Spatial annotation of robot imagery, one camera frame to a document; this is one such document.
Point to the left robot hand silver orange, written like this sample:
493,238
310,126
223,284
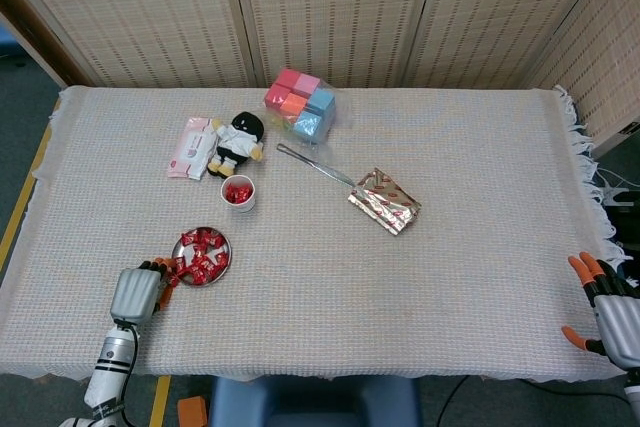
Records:
132,294

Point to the right robot hand silver orange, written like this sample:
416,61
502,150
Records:
620,327

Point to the round steel plate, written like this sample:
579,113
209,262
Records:
226,271

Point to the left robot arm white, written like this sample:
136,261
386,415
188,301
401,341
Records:
112,362

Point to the white paper cup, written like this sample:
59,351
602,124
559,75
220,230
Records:
247,208

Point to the orange block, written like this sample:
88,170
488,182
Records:
192,412

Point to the pink wet wipes pack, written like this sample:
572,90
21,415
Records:
192,147

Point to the plush doll white coat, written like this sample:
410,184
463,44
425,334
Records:
235,144

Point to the white woven tablecloth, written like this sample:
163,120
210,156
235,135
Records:
350,287

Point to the long metal tweezers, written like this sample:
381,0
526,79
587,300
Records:
342,179

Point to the light blue cube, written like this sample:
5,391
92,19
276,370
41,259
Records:
322,99
309,125

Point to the red cube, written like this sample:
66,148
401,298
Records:
276,95
286,78

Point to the orange cube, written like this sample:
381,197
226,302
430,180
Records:
295,103

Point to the gold foil packet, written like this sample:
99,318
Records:
385,202

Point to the beige woven screen panel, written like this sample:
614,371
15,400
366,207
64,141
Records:
150,12
500,12
610,57
340,12

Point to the pink cube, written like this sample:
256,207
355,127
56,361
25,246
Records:
306,83

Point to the clear plastic bag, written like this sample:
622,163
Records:
341,114

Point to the blue panel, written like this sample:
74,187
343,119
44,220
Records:
7,44

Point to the brown wooden post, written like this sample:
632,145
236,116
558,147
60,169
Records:
35,32

